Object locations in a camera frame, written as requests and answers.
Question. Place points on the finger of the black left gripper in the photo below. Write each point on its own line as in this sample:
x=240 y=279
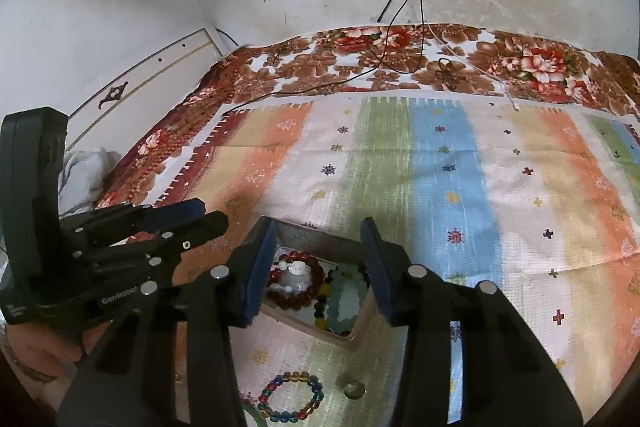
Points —
x=125 y=219
x=165 y=247

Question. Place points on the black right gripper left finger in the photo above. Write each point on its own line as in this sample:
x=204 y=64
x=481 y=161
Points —
x=128 y=378

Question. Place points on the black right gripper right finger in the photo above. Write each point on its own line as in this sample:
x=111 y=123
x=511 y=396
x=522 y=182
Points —
x=508 y=379

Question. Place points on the person left hand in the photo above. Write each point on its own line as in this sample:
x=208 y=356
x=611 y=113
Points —
x=36 y=350

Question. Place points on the white crumpled cloth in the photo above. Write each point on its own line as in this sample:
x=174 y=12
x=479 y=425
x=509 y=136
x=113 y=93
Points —
x=82 y=179

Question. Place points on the white headboard with gold trim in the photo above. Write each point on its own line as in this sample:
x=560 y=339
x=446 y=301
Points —
x=127 y=107

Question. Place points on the green jade bangle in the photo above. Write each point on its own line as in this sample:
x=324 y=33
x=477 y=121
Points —
x=253 y=417

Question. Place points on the small dark green stone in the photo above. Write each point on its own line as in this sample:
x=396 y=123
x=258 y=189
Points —
x=354 y=390

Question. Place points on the rose gold metal tin box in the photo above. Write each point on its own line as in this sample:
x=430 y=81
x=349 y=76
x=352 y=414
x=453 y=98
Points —
x=318 y=284

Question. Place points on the striped colourful woven cloth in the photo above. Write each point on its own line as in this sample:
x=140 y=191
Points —
x=542 y=200

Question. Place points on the brown floral bed sheet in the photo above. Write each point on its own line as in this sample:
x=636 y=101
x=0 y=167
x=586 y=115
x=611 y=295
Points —
x=439 y=57

